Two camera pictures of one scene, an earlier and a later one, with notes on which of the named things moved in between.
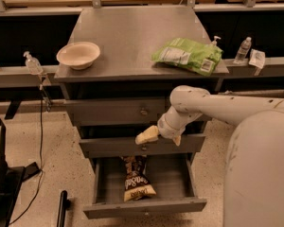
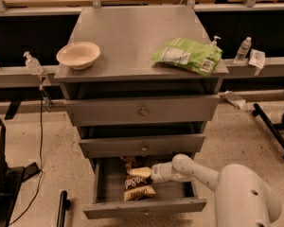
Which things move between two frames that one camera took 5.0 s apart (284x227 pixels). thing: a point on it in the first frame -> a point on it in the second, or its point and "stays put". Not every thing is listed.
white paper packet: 257,59 stays put
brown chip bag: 136,185 stays put
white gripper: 165,129 -> 156,172
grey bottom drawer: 171,177 stays put
